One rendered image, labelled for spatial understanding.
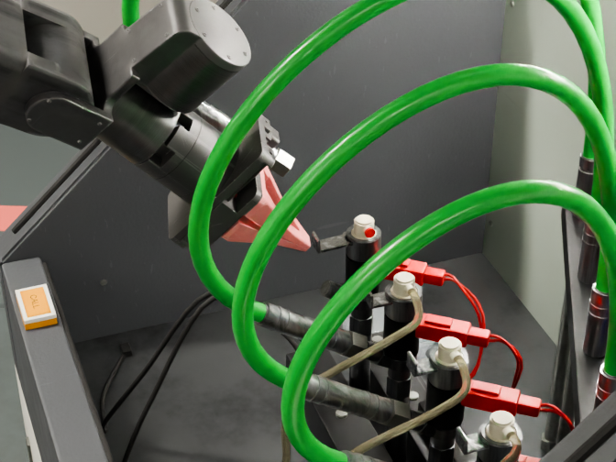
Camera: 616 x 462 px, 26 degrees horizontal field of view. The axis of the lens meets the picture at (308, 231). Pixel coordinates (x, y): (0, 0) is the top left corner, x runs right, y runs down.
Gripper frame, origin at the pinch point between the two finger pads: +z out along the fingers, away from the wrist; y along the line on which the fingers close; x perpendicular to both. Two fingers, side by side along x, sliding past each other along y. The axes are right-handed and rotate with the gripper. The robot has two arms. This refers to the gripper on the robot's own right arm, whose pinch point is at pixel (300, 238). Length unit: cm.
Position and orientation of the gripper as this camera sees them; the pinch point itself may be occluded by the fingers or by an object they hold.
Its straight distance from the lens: 104.0
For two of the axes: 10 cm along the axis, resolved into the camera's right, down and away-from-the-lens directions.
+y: 7.0, -6.2, -3.6
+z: 7.1, 5.3, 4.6
